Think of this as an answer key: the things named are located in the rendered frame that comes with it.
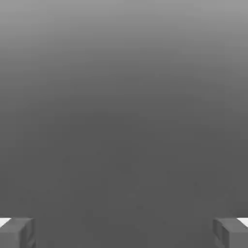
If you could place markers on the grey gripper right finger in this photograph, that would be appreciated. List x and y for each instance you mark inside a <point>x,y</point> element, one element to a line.
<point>232,235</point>

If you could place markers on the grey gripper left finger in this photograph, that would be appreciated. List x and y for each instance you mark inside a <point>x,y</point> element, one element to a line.
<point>15,234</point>

